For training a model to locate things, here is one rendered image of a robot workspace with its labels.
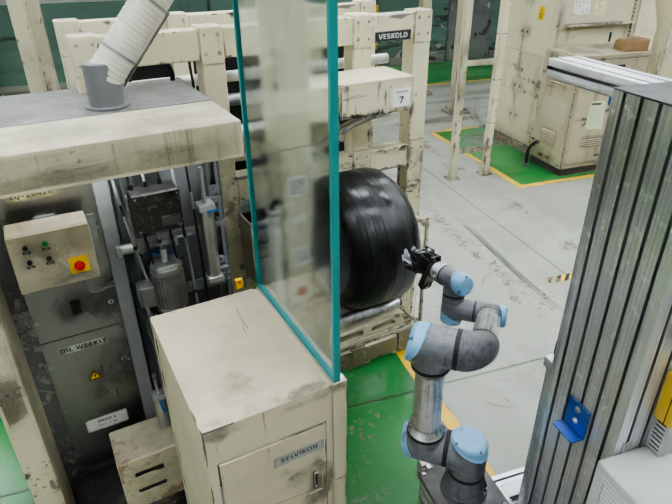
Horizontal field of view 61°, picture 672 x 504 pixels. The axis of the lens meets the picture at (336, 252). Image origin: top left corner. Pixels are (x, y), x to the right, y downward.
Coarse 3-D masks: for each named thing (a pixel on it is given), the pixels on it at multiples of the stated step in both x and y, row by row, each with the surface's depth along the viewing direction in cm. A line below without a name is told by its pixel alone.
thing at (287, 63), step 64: (256, 0) 137; (320, 0) 110; (256, 64) 147; (320, 64) 116; (256, 128) 158; (320, 128) 123; (256, 192) 172; (320, 192) 131; (256, 256) 186; (320, 256) 140; (320, 320) 150
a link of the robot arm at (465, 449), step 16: (448, 432) 179; (464, 432) 177; (480, 432) 178; (448, 448) 175; (464, 448) 172; (480, 448) 173; (448, 464) 176; (464, 464) 174; (480, 464) 174; (464, 480) 177
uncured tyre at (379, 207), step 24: (360, 168) 237; (360, 192) 218; (384, 192) 221; (360, 216) 213; (384, 216) 216; (408, 216) 220; (360, 240) 213; (384, 240) 214; (408, 240) 219; (360, 264) 215; (384, 264) 216; (360, 288) 221; (384, 288) 223; (408, 288) 234
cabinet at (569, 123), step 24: (552, 48) 602; (576, 48) 601; (600, 48) 599; (552, 96) 607; (576, 96) 579; (600, 96) 587; (552, 120) 613; (576, 120) 592; (600, 120) 601; (552, 144) 619; (576, 144) 606; (600, 144) 617; (552, 168) 628; (576, 168) 624
